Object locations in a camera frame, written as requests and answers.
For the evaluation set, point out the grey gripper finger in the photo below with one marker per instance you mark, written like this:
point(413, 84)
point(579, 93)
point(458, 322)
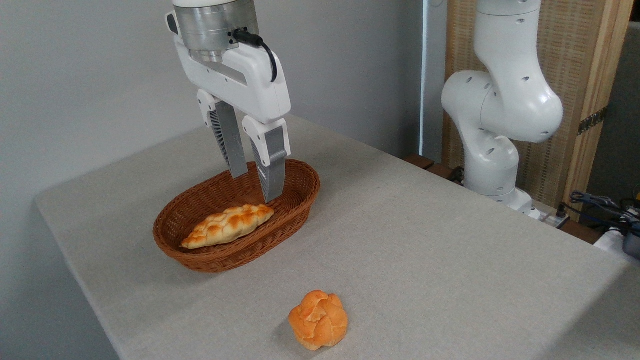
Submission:
point(231, 140)
point(272, 165)

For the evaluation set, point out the long braided bread loaf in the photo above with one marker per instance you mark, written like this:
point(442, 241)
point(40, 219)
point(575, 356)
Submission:
point(227, 226)

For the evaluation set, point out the woven bamboo folding screen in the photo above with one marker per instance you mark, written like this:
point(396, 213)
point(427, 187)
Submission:
point(575, 60)

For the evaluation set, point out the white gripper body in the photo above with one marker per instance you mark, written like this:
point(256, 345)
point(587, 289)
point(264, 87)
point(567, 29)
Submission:
point(250, 85)

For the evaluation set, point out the round knotted bread roll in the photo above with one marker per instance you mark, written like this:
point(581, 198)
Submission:
point(318, 320)

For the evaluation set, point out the brown wicker oval basket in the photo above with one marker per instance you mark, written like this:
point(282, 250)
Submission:
point(200, 215)

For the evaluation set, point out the brass screen hinge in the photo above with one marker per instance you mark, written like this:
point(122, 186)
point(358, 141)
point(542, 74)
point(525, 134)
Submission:
point(592, 121)

